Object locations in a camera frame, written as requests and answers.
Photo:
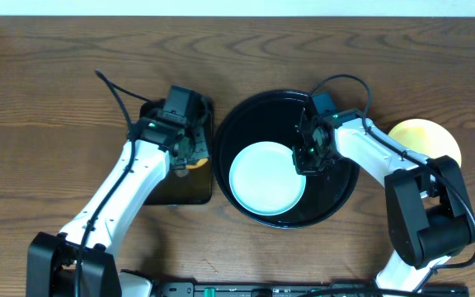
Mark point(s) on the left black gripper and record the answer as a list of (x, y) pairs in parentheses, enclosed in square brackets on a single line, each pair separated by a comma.
[(190, 148)]

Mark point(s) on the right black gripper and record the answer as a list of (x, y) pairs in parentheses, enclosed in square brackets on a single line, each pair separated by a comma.
[(301, 163)]

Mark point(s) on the orange green sponge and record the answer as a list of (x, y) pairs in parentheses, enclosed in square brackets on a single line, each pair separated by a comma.
[(199, 163)]

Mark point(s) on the light blue plate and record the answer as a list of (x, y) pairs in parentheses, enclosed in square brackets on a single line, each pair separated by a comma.
[(263, 179)]

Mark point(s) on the yellow plate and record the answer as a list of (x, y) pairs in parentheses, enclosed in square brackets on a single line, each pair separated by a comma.
[(426, 137)]

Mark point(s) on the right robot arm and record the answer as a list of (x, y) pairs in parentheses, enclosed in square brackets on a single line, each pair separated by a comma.
[(430, 220)]

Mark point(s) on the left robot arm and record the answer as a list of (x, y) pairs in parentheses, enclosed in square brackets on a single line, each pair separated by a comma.
[(80, 259)]

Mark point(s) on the rectangular black water tray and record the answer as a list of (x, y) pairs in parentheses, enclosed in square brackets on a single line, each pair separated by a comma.
[(183, 186)]

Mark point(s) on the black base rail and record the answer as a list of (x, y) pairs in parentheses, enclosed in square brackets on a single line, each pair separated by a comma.
[(189, 289)]

